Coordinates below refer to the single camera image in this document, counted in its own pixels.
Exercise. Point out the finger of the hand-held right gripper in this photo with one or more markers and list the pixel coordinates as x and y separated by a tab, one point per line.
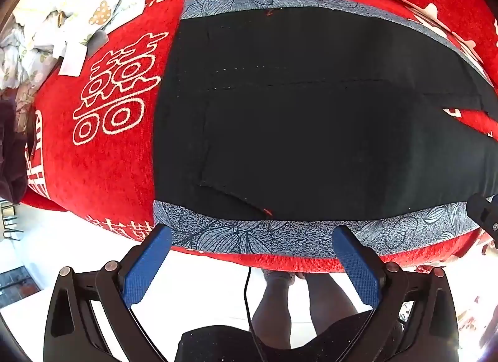
482	210

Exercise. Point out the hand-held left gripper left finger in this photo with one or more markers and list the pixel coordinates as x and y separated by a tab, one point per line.
146	268

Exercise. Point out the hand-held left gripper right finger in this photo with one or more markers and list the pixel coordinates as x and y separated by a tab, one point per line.
358	264

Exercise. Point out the black pants with floral stripes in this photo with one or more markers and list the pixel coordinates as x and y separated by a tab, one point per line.
311	113

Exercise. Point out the person's right leg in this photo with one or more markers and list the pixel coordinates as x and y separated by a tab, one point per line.
330	303

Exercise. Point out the person's leg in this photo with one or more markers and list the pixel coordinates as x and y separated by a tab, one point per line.
330	303
272	307

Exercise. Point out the person's shoe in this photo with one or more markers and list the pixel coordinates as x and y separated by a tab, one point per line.
278	273

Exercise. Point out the person's left leg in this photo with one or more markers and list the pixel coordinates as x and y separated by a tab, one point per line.
272	307

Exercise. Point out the person's black shorts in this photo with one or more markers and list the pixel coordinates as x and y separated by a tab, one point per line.
233	346

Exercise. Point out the red printed blanket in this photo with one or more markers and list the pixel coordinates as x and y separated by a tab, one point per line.
116	152

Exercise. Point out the dark blue floor mat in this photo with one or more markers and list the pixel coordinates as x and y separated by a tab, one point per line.
17	284

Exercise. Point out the dark purple cloth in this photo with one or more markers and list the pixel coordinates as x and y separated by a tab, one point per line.
11	152

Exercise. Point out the pale floral cloth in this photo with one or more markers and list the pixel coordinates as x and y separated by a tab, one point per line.
19	62

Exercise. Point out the white printed garment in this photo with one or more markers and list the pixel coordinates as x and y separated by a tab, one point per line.
81	0

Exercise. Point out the metal furniture frame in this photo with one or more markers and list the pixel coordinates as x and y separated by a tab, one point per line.
9	222

